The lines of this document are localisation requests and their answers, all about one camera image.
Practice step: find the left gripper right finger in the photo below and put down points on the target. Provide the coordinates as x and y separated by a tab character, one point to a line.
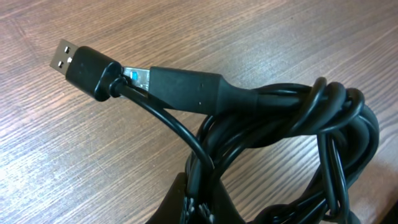
218	207

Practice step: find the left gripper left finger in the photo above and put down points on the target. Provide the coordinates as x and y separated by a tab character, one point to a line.
173	208

